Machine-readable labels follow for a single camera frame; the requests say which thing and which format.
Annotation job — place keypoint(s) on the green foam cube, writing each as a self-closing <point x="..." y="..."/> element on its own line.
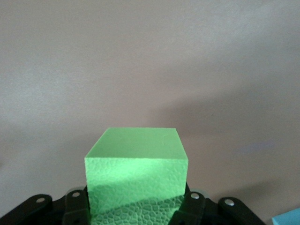
<point x="136" y="164"/>

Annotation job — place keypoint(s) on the brown paper table cover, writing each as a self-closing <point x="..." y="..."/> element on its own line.
<point x="93" y="58"/>

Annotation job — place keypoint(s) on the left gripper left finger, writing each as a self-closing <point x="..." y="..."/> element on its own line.
<point x="47" y="211"/>

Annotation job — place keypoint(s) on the blue foam cube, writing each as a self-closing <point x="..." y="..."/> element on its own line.
<point x="288" y="219"/>

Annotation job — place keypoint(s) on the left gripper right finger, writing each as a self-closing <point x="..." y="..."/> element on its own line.
<point x="206" y="213"/>

